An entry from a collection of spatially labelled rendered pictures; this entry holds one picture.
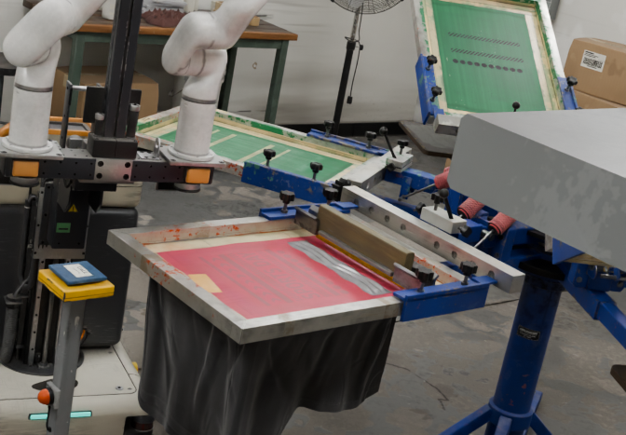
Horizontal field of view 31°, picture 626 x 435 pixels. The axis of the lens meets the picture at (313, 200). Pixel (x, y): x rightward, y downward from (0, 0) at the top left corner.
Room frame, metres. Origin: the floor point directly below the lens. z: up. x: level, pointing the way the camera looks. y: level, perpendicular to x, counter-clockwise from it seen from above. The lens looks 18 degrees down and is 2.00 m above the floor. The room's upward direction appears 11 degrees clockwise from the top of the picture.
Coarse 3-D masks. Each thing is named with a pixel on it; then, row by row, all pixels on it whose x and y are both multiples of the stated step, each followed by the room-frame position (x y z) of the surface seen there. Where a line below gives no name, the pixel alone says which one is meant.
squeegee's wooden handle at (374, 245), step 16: (320, 208) 2.94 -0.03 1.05; (320, 224) 2.93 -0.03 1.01; (336, 224) 2.88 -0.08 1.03; (352, 224) 2.84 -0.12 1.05; (352, 240) 2.83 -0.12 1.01; (368, 240) 2.79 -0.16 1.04; (384, 240) 2.75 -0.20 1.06; (368, 256) 2.78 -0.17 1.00; (384, 256) 2.74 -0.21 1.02; (400, 256) 2.70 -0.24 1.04
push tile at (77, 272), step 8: (56, 264) 2.40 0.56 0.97; (64, 264) 2.41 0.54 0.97; (72, 264) 2.42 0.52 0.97; (80, 264) 2.43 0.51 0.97; (88, 264) 2.44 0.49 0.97; (56, 272) 2.36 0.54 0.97; (64, 272) 2.36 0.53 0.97; (72, 272) 2.37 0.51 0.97; (80, 272) 2.38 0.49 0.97; (88, 272) 2.39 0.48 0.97; (96, 272) 2.40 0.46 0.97; (64, 280) 2.33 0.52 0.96; (72, 280) 2.33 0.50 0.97; (80, 280) 2.34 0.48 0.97; (88, 280) 2.35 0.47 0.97; (96, 280) 2.37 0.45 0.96
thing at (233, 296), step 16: (320, 272) 2.71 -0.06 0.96; (368, 272) 2.77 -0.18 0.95; (224, 288) 2.48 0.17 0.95; (352, 288) 2.64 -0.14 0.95; (400, 288) 2.70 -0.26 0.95; (240, 304) 2.41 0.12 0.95; (256, 304) 2.43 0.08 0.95; (288, 304) 2.46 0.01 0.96; (304, 304) 2.48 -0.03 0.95; (320, 304) 2.50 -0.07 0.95; (336, 304) 2.52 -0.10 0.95
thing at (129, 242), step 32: (192, 224) 2.78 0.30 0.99; (224, 224) 2.83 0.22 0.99; (256, 224) 2.90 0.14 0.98; (288, 224) 2.98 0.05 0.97; (128, 256) 2.55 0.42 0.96; (416, 256) 2.87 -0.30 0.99; (192, 288) 2.37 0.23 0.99; (224, 320) 2.25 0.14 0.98; (256, 320) 2.26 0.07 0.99; (288, 320) 2.29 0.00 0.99; (320, 320) 2.35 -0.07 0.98; (352, 320) 2.42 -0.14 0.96
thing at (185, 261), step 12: (276, 240) 2.88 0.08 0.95; (288, 240) 2.90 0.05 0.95; (312, 240) 2.93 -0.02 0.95; (156, 252) 2.63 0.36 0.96; (168, 252) 2.64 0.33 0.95; (180, 252) 2.66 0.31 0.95; (192, 252) 2.67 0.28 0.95; (204, 252) 2.69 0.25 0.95; (216, 252) 2.70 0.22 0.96; (228, 252) 2.72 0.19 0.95; (288, 252) 2.80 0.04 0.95; (300, 252) 2.82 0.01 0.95; (336, 252) 2.87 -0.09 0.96; (180, 264) 2.58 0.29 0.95; (192, 264) 2.60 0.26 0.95; (204, 264) 2.61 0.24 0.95; (312, 264) 2.76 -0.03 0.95; (348, 264) 2.81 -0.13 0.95; (216, 276) 2.55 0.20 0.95
